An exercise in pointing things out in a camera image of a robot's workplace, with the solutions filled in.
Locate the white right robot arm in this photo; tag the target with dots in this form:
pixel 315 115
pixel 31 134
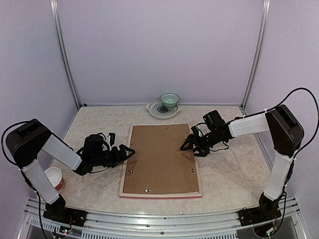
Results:
pixel 285 132

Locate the left aluminium corner post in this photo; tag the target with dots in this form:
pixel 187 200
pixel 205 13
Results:
pixel 63 52

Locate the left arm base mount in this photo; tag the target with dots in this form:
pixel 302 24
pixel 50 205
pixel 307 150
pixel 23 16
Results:
pixel 66 215

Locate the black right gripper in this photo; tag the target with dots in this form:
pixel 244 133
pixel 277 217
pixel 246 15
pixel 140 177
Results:
pixel 203 152

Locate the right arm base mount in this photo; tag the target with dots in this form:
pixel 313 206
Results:
pixel 259 214

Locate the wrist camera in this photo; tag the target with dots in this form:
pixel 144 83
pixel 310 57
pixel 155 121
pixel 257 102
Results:
pixel 110 140
pixel 197 131

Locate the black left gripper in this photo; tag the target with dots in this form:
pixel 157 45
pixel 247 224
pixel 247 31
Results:
pixel 117 158

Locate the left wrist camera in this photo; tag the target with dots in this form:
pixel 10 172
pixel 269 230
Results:
pixel 110 140

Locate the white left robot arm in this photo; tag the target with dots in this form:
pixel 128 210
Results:
pixel 22 142

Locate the white bowl orange outside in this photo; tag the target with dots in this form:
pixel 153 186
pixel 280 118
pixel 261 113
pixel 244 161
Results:
pixel 55 177

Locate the white plate green rings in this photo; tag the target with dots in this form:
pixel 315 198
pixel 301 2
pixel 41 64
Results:
pixel 159 112

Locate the right aluminium corner post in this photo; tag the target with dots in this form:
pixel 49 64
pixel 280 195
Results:
pixel 258 52

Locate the wooden picture frame red edge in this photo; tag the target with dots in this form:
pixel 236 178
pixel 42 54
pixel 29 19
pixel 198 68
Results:
pixel 159 196

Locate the green ceramic bowl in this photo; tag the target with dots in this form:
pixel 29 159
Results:
pixel 169 100

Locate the aluminium corner post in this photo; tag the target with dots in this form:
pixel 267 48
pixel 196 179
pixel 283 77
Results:
pixel 258 52
pixel 63 52

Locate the brown backing board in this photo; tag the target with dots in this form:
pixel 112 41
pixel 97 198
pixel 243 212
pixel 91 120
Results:
pixel 162 159

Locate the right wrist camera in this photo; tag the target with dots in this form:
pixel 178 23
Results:
pixel 197 131

